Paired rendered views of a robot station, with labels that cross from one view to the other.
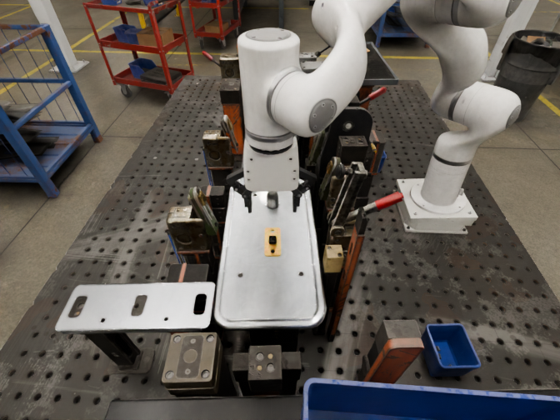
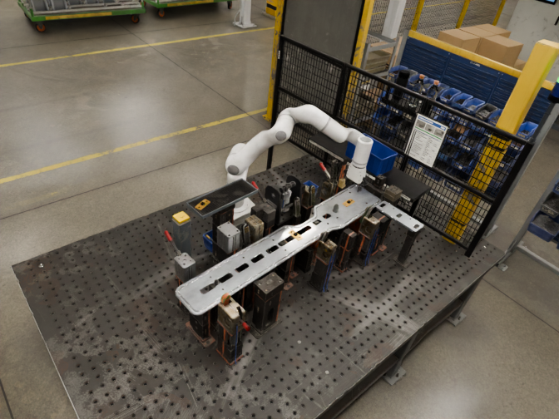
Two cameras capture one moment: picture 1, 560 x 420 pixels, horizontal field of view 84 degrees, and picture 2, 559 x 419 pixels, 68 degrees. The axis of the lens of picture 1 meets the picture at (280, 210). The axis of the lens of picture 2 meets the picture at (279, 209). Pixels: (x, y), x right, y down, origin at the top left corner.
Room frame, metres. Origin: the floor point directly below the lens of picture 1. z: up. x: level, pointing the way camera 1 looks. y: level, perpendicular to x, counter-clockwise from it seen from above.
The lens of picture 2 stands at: (2.21, 1.06, 2.51)
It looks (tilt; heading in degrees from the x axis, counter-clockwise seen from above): 39 degrees down; 222
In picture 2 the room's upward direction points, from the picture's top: 8 degrees clockwise
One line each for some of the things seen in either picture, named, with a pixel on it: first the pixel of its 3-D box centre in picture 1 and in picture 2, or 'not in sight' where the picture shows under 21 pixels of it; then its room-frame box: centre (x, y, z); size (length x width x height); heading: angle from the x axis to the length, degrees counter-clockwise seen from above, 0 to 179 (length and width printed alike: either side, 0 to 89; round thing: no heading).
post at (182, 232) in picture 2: not in sight; (183, 250); (1.42, -0.30, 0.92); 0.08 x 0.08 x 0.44; 1
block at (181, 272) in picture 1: (199, 306); (373, 234); (0.38, 0.20, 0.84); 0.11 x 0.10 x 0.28; 91
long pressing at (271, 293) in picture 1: (269, 132); (294, 238); (0.94, 0.03, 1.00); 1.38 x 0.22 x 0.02; 1
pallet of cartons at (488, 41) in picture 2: not in sight; (474, 73); (-3.99, -1.18, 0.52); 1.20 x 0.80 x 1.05; 174
